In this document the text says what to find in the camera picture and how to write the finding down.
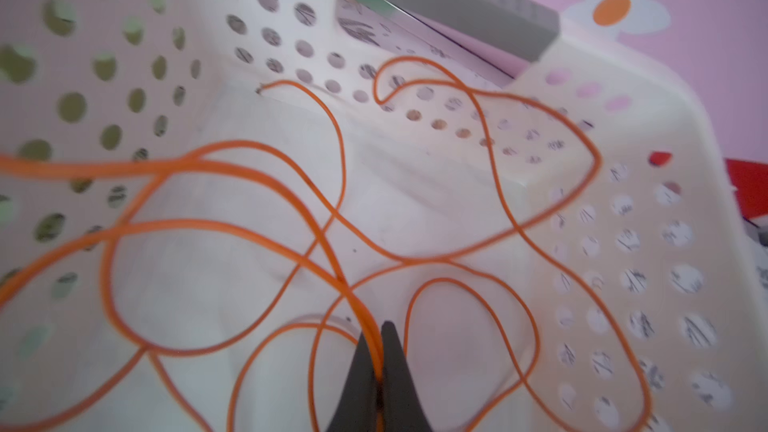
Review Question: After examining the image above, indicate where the white perforated basket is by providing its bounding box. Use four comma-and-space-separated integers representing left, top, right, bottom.
1, 0, 767, 431

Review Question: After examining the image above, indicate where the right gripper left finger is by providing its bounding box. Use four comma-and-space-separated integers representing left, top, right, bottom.
326, 335, 378, 432

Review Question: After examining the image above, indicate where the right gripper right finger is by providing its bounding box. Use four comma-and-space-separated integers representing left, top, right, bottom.
381, 321, 433, 432

